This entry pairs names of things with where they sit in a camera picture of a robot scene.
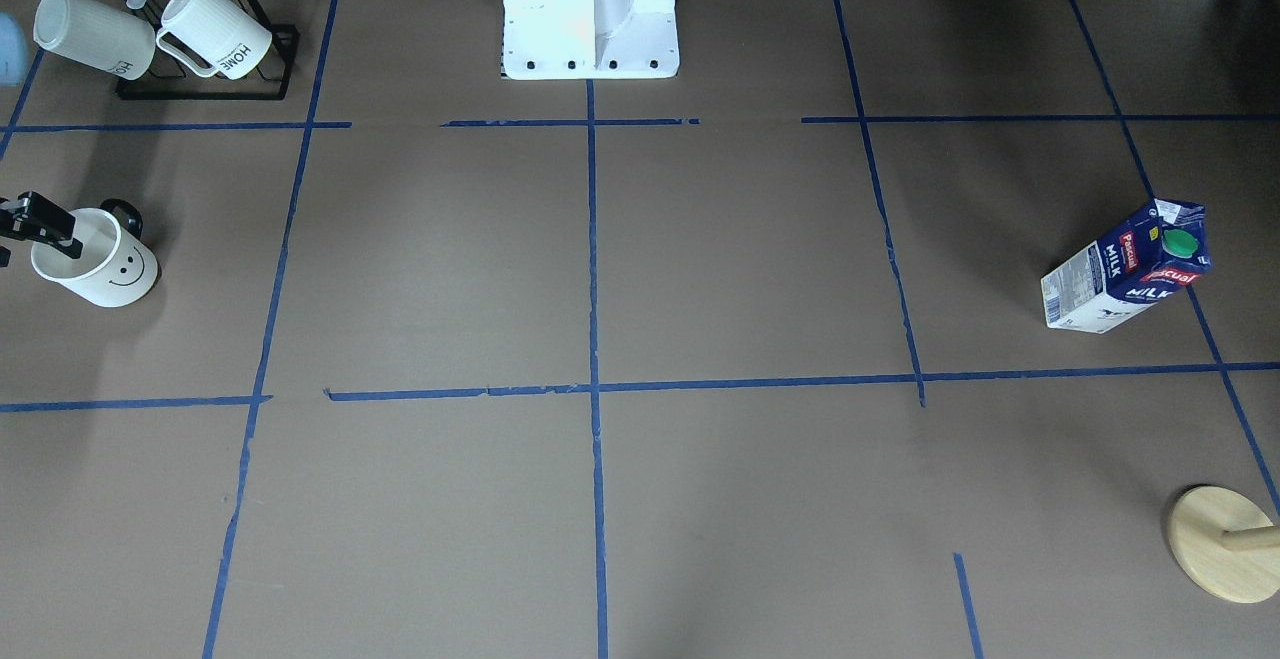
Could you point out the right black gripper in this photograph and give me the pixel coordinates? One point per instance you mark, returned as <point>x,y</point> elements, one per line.
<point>40,218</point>

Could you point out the white smiley face mug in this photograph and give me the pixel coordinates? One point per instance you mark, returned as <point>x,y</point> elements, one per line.
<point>115,268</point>

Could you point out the blue white milk carton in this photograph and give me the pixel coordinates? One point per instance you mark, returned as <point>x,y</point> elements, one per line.
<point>1153,254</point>

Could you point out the white ribbed HOME mug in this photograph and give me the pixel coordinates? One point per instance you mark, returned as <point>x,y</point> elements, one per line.
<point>213,37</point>

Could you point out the wooden mug tree stand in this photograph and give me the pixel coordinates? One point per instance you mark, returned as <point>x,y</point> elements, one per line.
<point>1224,543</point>

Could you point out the white pedestal post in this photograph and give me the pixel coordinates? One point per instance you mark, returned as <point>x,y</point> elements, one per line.
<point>545,40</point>

